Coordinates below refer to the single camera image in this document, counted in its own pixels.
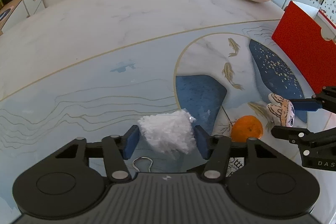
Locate pink binder clip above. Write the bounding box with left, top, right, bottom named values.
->
left=132, top=156, right=154, bottom=173

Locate white tissue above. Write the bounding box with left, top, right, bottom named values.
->
left=138, top=109, right=196, bottom=157

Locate chicken breast pouch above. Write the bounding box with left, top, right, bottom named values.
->
left=226, top=157, right=244, bottom=177

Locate orange tangerine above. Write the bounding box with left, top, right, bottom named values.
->
left=231, top=115, right=263, bottom=143

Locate red white cardboard box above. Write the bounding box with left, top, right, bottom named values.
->
left=272, top=1, right=335, bottom=93

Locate white sideboard cabinet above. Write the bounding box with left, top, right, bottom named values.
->
left=0, top=0, right=46, bottom=35

